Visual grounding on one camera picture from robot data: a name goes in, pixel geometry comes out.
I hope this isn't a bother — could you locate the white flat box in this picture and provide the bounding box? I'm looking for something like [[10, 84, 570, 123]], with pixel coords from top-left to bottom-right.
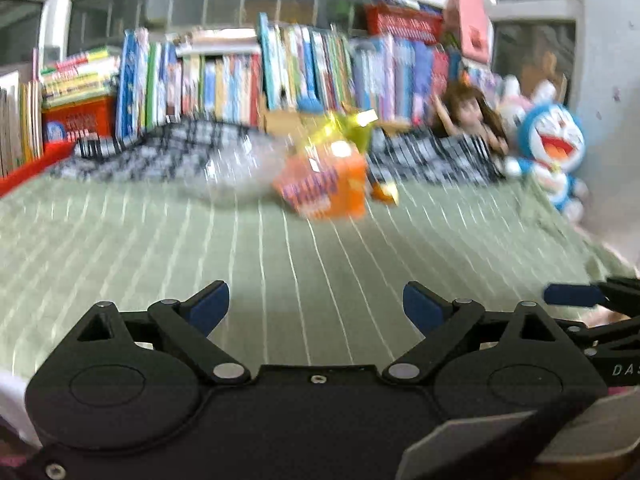
[[174, 29, 262, 57]]

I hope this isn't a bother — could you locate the brown easel board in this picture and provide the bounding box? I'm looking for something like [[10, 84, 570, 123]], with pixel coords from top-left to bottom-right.
[[536, 51, 569, 102]]

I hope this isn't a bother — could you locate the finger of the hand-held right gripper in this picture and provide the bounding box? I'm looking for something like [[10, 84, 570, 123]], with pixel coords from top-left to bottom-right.
[[543, 277, 640, 311], [554, 319, 640, 357]]

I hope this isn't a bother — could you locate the red bed rail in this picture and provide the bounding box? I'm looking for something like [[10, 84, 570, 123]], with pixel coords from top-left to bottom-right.
[[0, 139, 77, 197]]

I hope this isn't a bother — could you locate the orange cardboard snack box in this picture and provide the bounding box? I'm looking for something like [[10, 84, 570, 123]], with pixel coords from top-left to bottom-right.
[[273, 140, 369, 221]]

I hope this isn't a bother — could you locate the clear plastic bag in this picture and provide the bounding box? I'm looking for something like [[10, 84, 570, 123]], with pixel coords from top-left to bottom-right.
[[204, 131, 302, 207]]

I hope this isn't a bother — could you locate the pink bunny plush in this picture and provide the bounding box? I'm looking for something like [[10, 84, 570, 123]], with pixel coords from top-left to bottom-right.
[[496, 74, 539, 132]]

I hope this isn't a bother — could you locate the brown-haired doll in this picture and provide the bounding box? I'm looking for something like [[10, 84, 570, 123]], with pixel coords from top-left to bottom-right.
[[431, 81, 509, 157]]

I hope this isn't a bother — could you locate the blue cat plush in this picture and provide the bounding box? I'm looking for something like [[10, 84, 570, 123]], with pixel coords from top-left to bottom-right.
[[501, 81, 590, 224]]

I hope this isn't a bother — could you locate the green checked bed sheet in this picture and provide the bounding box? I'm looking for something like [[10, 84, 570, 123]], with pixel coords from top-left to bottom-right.
[[0, 159, 640, 377]]

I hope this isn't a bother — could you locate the yellow-green snack bag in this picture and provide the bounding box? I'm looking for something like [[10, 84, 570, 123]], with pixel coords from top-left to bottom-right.
[[299, 109, 379, 155]]

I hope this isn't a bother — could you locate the small orange yellow wrapper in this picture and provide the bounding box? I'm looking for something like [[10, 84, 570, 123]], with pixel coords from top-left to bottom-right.
[[369, 174, 402, 207]]

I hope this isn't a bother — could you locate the stack of flat books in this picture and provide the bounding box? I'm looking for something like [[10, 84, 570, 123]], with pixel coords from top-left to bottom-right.
[[39, 45, 122, 109]]

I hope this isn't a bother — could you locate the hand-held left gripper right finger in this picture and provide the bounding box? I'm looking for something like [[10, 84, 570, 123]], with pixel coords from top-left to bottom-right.
[[382, 281, 564, 385]]

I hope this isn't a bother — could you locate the wooden shelf box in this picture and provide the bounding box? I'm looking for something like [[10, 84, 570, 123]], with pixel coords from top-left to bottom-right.
[[259, 106, 307, 134]]

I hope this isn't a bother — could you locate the black white plaid blanket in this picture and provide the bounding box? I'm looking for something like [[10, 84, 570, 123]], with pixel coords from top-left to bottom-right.
[[50, 116, 502, 189]]

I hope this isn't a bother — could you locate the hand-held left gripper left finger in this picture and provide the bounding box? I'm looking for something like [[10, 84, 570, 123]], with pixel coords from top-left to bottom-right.
[[75, 280, 251, 385]]

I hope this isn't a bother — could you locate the red plastic crate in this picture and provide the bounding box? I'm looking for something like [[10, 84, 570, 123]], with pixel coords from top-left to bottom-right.
[[41, 95, 119, 144]]

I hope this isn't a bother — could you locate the pink toy house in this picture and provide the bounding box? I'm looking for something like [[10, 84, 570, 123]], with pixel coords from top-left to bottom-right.
[[444, 0, 494, 64]]

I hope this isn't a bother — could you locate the red plastic basket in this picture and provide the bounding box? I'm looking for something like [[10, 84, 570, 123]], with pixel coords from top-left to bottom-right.
[[364, 3, 447, 44]]

